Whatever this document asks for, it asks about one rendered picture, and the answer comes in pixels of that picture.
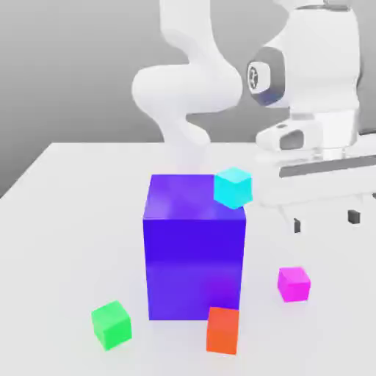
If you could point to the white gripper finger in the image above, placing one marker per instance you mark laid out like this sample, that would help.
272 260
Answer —
296 225
354 216

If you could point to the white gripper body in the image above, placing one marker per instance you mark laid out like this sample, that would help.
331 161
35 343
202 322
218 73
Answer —
311 189

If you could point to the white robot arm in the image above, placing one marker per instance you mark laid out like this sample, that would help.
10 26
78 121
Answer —
188 85

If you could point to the small magenta cube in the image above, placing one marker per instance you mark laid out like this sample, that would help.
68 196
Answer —
293 285

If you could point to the small cyan cube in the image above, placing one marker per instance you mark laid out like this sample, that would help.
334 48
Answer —
233 189

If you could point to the small orange cube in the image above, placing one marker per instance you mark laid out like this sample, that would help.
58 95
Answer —
222 332

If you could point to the small green cube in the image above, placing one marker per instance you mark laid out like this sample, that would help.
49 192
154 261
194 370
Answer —
111 326

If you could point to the large blue box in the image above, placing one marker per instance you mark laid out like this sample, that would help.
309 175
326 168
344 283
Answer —
194 249

